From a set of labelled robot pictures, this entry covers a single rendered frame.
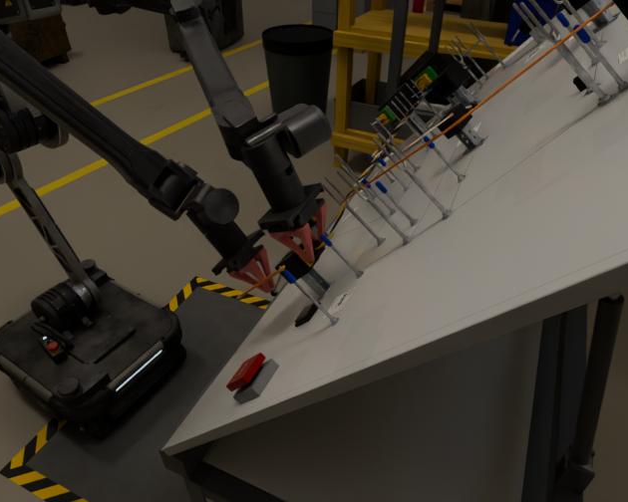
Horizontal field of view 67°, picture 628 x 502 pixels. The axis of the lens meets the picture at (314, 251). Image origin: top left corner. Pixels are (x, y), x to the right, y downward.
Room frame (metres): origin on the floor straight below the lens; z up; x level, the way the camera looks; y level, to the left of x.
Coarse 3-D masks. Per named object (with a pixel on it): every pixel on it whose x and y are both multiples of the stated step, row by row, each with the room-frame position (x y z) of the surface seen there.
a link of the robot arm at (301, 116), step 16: (224, 112) 0.67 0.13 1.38; (240, 112) 0.67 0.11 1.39; (288, 112) 0.68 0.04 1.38; (304, 112) 0.66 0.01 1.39; (320, 112) 0.66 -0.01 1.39; (240, 128) 0.64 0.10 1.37; (256, 128) 0.65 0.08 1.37; (288, 128) 0.63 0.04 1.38; (304, 128) 0.63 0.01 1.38; (320, 128) 0.64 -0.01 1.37; (240, 144) 0.64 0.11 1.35; (304, 144) 0.62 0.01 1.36; (320, 144) 0.65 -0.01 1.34
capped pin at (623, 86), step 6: (582, 30) 0.53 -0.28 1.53; (582, 36) 0.52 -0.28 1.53; (588, 36) 0.52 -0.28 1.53; (582, 42) 0.53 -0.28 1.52; (588, 42) 0.52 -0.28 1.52; (594, 48) 0.52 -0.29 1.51; (594, 54) 0.52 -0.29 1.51; (600, 54) 0.52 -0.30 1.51; (600, 60) 0.52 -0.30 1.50; (606, 66) 0.51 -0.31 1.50; (612, 72) 0.51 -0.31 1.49; (618, 78) 0.51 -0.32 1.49; (618, 84) 0.51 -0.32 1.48; (624, 84) 0.50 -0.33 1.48; (618, 90) 0.51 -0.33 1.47; (624, 90) 0.50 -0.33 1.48
